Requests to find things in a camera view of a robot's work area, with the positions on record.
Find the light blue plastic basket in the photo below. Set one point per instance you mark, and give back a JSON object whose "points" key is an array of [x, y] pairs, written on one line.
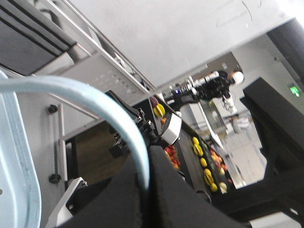
{"points": [[26, 139]]}

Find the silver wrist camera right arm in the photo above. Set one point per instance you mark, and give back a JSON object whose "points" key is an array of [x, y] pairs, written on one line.
{"points": [[171, 129]]}

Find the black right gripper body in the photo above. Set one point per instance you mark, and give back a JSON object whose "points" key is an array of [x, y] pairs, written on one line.
{"points": [[145, 126]]}

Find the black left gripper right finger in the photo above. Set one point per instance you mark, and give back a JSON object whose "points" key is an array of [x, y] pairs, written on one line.
{"points": [[174, 204]]}

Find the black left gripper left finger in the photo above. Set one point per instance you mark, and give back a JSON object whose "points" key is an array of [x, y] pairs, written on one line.
{"points": [[110, 203]]}

